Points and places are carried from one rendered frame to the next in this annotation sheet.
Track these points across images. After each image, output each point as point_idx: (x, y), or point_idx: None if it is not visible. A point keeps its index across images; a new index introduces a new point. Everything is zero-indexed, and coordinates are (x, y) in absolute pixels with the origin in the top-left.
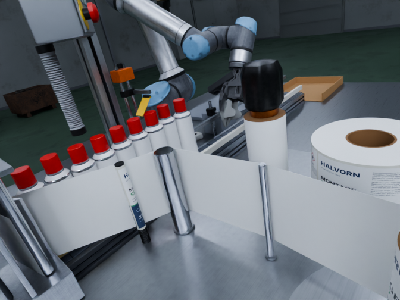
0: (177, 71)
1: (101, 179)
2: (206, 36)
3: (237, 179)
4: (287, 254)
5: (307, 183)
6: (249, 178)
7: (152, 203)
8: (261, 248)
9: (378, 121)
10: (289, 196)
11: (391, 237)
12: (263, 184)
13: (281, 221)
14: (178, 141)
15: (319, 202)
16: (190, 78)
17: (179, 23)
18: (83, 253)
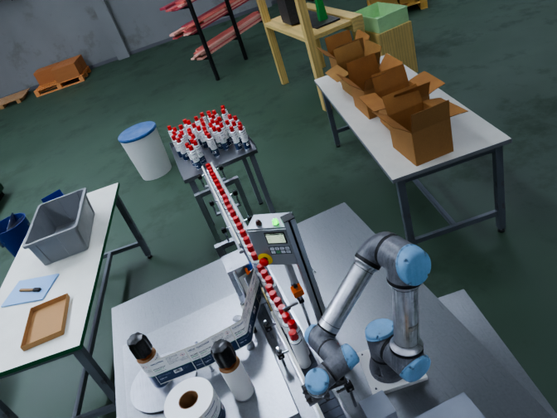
0: (391, 345)
1: (247, 300)
2: (311, 341)
3: (210, 343)
4: (208, 375)
5: (182, 351)
6: (205, 345)
7: (250, 326)
8: (217, 368)
9: (193, 416)
10: (191, 353)
11: (163, 365)
12: None
13: (200, 360)
14: None
15: (181, 356)
16: (404, 368)
17: (323, 314)
18: (268, 309)
